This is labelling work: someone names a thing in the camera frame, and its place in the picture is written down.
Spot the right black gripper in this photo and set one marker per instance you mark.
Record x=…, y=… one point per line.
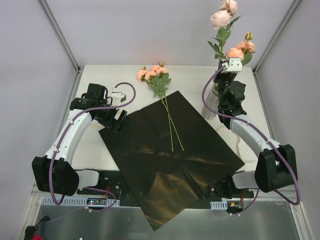
x=223, y=78

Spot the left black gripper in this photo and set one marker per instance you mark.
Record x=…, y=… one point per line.
x=114, y=120

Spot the cream ribbon strip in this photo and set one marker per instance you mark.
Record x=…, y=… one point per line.
x=233, y=141

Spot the peach rose stem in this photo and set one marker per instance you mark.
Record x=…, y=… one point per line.
x=143, y=76
x=158, y=82

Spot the peach rose stem top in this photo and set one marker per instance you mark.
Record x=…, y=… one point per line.
x=158, y=82

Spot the pale pink rose stem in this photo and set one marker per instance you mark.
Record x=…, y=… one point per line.
x=223, y=21

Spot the black wrapping paper sheet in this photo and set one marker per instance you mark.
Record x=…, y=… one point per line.
x=169, y=157

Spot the orange rose stem with bud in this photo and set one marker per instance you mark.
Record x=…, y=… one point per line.
x=244, y=50

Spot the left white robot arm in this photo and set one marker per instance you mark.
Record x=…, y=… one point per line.
x=53, y=172

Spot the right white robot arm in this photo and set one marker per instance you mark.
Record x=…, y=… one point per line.
x=276, y=165

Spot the white ribbed ceramic vase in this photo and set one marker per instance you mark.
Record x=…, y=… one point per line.
x=212, y=100

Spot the red and black object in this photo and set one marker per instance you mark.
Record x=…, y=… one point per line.
x=30, y=232

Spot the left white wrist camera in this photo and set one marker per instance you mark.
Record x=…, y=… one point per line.
x=117, y=97

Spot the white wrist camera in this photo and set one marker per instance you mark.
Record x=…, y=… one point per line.
x=117, y=97
x=232, y=65

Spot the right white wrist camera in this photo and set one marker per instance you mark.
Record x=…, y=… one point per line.
x=232, y=65

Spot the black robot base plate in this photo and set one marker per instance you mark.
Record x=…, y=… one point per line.
x=113, y=181

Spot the left white cable duct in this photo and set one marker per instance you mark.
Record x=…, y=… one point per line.
x=89, y=202

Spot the white cable duct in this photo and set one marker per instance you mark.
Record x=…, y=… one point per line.
x=219, y=205
x=89, y=202

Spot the right white cable duct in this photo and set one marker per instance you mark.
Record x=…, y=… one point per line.
x=219, y=205

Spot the right aluminium frame post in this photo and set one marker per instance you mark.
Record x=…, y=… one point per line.
x=281, y=27

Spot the aluminium frame post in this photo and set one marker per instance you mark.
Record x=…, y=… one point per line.
x=59, y=34
x=281, y=27

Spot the left aluminium frame post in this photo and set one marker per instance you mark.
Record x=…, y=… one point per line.
x=59, y=34

